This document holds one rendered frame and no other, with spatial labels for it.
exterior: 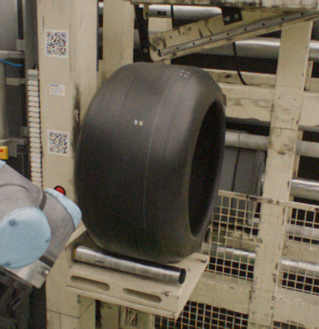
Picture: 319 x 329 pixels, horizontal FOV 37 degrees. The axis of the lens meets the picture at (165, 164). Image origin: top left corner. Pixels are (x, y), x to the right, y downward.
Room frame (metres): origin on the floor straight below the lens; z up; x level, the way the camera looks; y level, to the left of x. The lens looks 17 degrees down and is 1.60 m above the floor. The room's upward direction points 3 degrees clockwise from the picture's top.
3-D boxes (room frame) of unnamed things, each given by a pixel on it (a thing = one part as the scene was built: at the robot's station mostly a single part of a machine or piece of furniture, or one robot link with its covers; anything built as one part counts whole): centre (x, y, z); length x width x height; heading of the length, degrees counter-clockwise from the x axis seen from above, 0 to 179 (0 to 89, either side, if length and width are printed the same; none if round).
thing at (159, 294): (1.23, 0.10, 0.84); 0.36 x 0.09 x 0.06; 71
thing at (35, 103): (1.43, 0.40, 1.19); 0.05 x 0.04 x 0.48; 161
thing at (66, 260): (1.42, 0.23, 0.90); 0.40 x 0.03 x 0.10; 161
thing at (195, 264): (1.37, 0.06, 0.80); 0.37 x 0.36 x 0.02; 161
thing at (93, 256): (1.23, 0.10, 0.90); 0.35 x 0.05 x 0.05; 71
